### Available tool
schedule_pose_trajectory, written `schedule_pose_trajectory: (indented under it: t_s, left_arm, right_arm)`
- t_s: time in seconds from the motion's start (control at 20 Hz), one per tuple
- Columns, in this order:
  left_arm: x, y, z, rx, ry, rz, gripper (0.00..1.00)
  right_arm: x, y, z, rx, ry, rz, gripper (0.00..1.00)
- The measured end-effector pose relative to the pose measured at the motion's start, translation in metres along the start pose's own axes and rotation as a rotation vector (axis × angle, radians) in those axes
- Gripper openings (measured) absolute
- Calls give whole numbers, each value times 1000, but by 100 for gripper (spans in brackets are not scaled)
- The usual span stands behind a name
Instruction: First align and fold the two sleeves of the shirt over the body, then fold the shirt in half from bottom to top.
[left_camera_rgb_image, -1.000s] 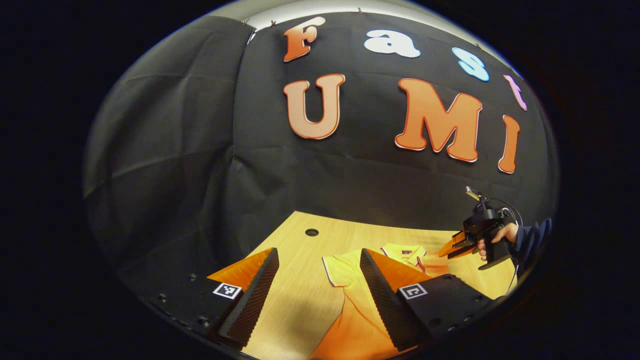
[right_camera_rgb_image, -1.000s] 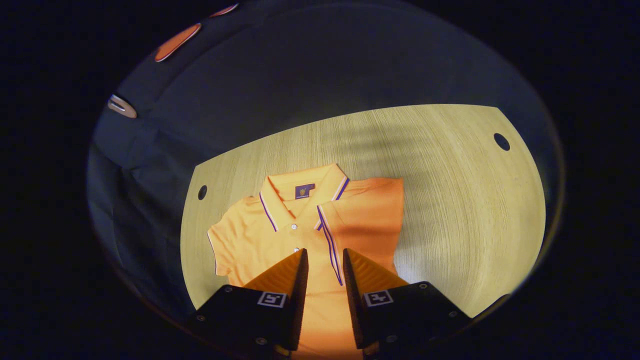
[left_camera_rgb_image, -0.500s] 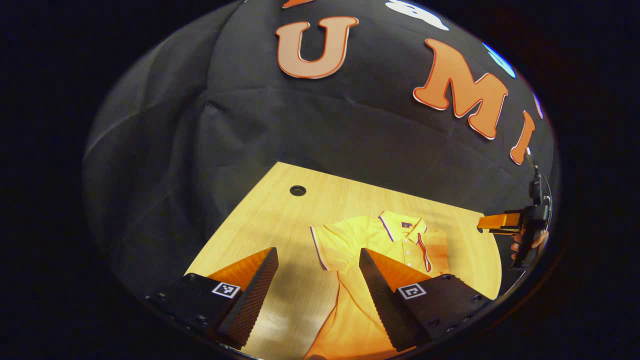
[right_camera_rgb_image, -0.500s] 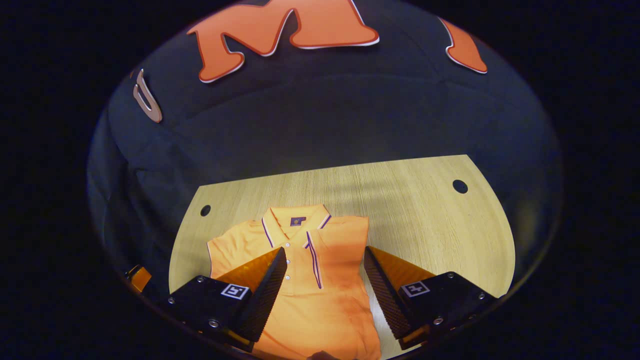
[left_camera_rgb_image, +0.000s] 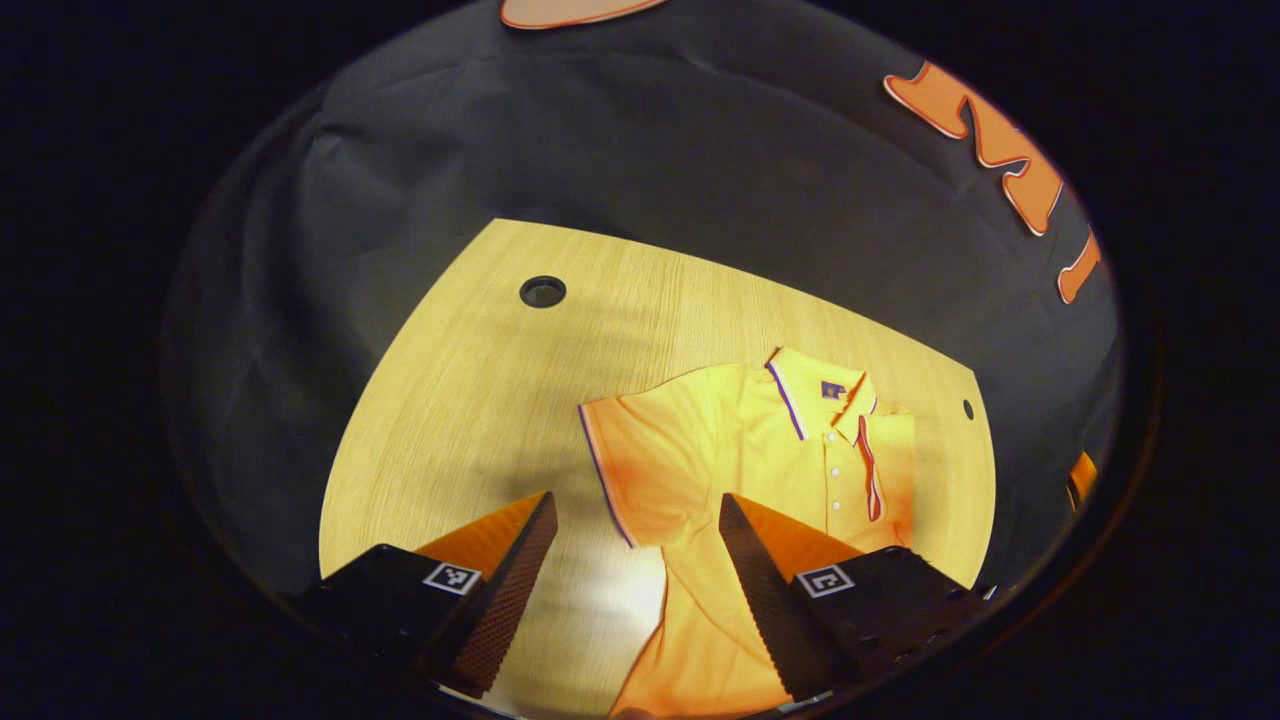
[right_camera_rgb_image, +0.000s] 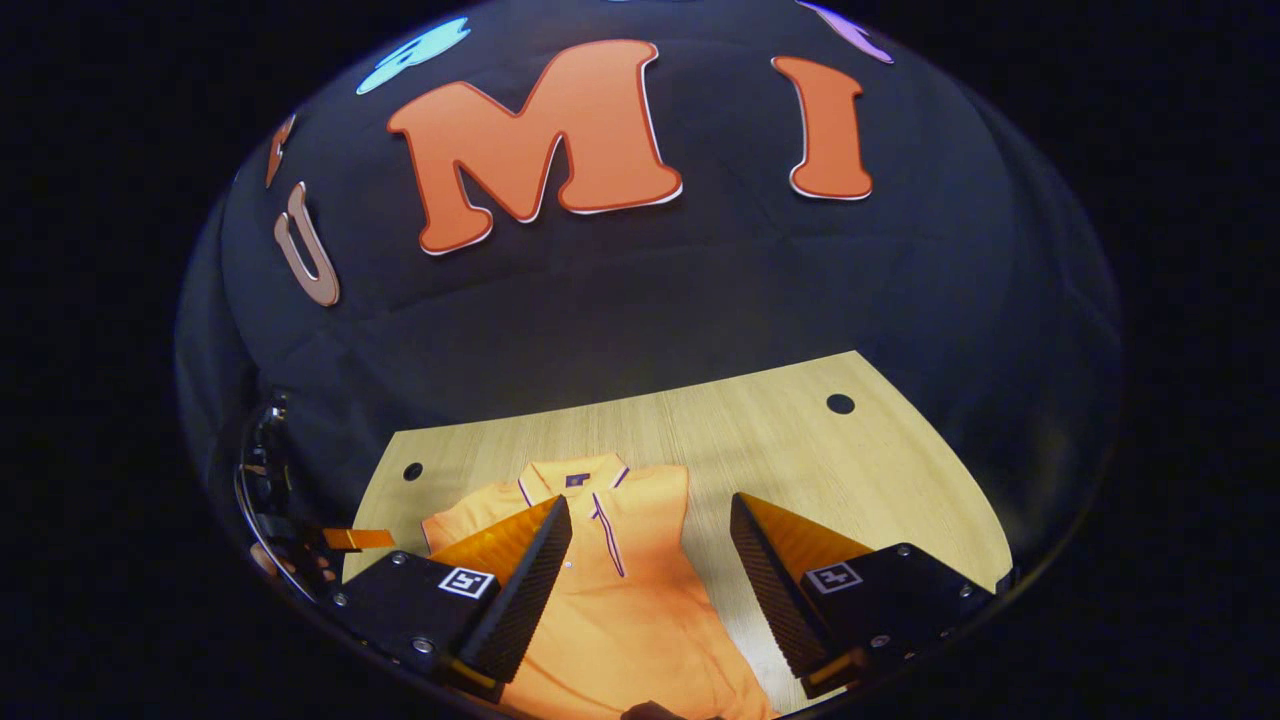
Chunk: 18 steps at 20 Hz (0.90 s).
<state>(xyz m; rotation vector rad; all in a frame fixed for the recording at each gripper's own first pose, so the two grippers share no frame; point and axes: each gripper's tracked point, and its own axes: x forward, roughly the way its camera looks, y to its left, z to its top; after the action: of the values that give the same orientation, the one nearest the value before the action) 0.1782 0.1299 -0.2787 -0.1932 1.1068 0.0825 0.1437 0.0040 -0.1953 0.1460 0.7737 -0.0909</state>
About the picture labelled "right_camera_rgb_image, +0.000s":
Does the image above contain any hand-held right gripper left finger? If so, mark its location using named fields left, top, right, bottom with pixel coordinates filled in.
left=320, top=495, right=574, bottom=701

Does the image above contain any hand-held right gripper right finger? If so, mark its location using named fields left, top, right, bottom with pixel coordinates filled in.
left=730, top=492, right=1001, bottom=701

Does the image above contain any orange T-shirt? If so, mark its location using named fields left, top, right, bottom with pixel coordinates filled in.
left=420, top=453, right=781, bottom=720

